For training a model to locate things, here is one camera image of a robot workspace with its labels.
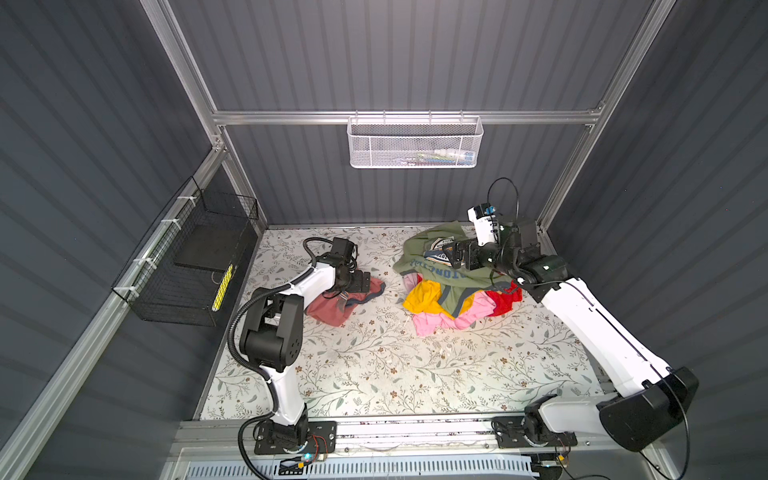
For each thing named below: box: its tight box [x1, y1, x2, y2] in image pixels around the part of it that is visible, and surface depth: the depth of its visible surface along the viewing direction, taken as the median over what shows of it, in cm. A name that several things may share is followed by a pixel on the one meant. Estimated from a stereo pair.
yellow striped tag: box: [212, 264, 233, 312], surface depth 71 cm
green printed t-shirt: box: [393, 221, 513, 317], surface depth 88 cm
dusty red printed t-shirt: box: [306, 276, 386, 327], surface depth 94 cm
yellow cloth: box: [403, 280, 479, 320], surface depth 90 cm
